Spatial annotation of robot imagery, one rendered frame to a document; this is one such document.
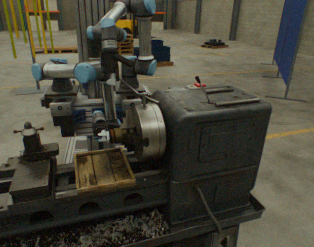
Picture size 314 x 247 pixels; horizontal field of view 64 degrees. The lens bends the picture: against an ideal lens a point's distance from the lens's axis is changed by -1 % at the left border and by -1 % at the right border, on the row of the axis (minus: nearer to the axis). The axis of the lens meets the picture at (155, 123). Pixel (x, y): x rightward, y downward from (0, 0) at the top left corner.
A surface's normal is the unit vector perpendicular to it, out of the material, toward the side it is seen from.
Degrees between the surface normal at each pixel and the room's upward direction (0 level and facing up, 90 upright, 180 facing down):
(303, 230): 0
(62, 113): 90
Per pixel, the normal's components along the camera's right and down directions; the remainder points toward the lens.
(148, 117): 0.20, -0.51
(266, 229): 0.02, -0.91
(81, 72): -0.38, 0.36
